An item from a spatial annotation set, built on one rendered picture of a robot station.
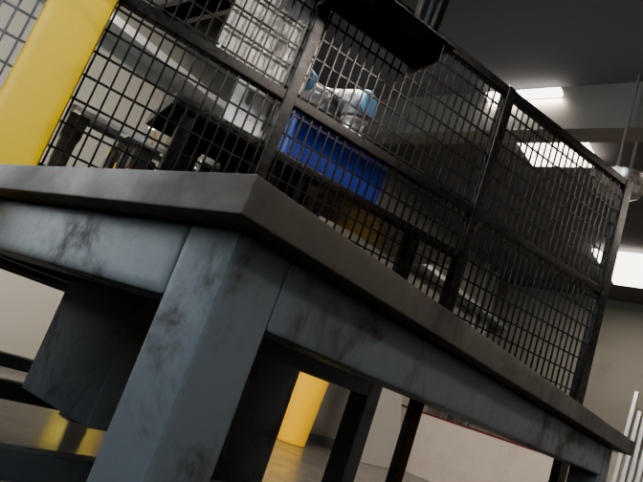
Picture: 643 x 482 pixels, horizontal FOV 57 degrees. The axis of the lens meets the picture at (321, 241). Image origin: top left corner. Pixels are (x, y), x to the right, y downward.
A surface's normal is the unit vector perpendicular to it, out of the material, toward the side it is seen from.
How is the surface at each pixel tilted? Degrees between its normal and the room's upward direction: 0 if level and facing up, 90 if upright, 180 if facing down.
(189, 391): 90
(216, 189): 90
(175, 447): 90
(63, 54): 90
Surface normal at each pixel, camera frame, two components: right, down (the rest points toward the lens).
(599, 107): -0.58, -0.39
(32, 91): 0.51, -0.04
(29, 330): 0.75, 0.10
